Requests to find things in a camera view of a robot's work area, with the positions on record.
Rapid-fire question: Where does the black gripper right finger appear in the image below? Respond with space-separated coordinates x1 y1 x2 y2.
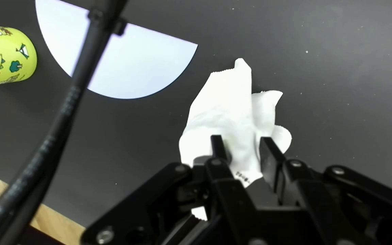
259 136 392 245

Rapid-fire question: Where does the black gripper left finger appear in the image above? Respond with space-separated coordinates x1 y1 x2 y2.
79 134 270 245

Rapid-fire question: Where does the white cloth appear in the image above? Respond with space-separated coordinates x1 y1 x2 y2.
177 57 293 223

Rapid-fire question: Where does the white round plate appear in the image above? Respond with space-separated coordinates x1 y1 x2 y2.
35 0 201 100

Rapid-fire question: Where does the yellow-green printed mug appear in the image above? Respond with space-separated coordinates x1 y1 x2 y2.
0 23 40 89

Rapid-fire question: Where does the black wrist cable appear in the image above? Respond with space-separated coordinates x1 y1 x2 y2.
0 0 131 245

